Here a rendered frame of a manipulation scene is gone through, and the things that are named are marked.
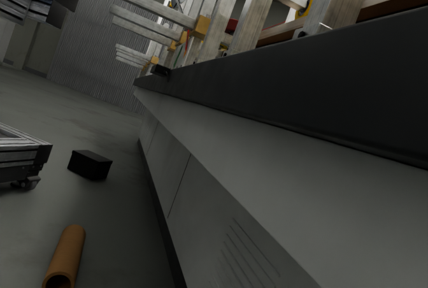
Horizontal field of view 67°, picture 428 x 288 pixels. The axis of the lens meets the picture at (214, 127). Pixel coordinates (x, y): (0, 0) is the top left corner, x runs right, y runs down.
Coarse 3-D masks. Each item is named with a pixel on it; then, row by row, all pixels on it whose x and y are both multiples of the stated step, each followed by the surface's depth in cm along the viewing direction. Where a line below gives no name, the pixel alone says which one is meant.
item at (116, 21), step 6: (114, 18) 138; (120, 18) 139; (114, 24) 141; (120, 24) 139; (126, 24) 140; (132, 24) 140; (132, 30) 141; (138, 30) 141; (144, 30) 142; (144, 36) 144; (150, 36) 143; (156, 36) 144; (162, 36) 144; (162, 42) 145; (168, 42) 145; (198, 54) 149
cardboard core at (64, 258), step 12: (72, 228) 112; (60, 240) 106; (72, 240) 104; (84, 240) 112; (60, 252) 96; (72, 252) 97; (60, 264) 90; (72, 264) 92; (48, 276) 86; (60, 276) 96; (72, 276) 88
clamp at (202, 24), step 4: (200, 16) 95; (196, 20) 98; (200, 20) 95; (204, 20) 95; (208, 20) 95; (196, 24) 95; (200, 24) 95; (204, 24) 95; (208, 24) 96; (196, 28) 95; (200, 28) 95; (204, 28) 95; (192, 32) 98; (196, 32) 97; (200, 32) 95; (204, 32) 96; (196, 36) 102; (200, 36) 100; (204, 36) 98
